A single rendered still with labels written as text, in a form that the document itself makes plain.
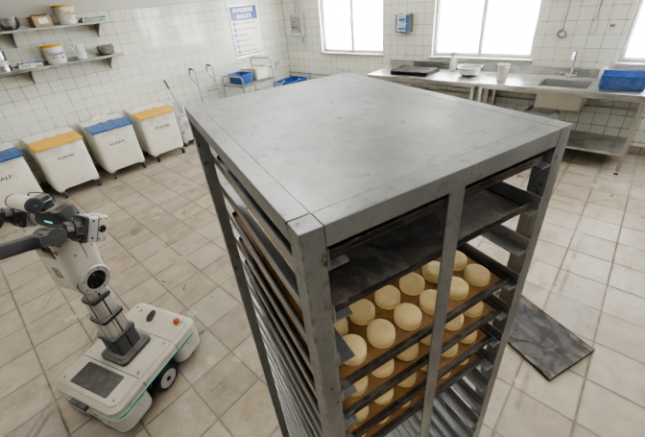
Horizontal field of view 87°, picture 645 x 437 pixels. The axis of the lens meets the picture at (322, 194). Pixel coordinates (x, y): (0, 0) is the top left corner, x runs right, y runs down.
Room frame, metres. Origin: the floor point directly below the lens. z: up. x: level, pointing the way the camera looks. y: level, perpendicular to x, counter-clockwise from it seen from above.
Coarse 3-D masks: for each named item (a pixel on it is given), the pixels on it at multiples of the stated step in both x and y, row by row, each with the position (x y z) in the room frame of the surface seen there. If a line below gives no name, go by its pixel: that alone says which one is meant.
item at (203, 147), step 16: (192, 128) 0.82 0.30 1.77; (208, 144) 0.83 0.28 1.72; (208, 160) 0.82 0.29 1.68; (208, 176) 0.82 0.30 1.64; (224, 208) 0.83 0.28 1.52; (224, 224) 0.82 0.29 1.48; (224, 240) 0.84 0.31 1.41; (240, 272) 0.82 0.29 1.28; (240, 288) 0.82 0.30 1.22; (256, 320) 0.83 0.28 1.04; (256, 336) 0.82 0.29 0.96; (272, 384) 0.82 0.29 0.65; (272, 400) 0.82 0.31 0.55; (288, 432) 0.83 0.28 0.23
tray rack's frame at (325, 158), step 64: (256, 128) 0.62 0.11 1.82; (320, 128) 0.59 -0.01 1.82; (384, 128) 0.55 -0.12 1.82; (448, 128) 0.52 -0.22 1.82; (512, 128) 0.50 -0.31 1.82; (256, 192) 0.38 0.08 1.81; (320, 192) 0.36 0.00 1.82; (384, 192) 0.34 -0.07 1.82; (448, 192) 0.37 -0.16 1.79; (320, 256) 0.28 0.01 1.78; (448, 256) 0.39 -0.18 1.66; (512, 256) 0.50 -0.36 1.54; (320, 320) 0.28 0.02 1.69; (512, 320) 0.49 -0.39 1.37; (320, 384) 0.28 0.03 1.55
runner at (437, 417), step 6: (432, 414) 0.59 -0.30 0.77; (438, 414) 0.59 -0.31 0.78; (432, 420) 0.58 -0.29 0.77; (438, 420) 0.57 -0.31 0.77; (444, 420) 0.56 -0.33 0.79; (438, 426) 0.55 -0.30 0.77; (444, 426) 0.55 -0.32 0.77; (450, 426) 0.54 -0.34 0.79; (444, 432) 0.53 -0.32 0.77; (450, 432) 0.53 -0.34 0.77; (456, 432) 0.52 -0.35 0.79
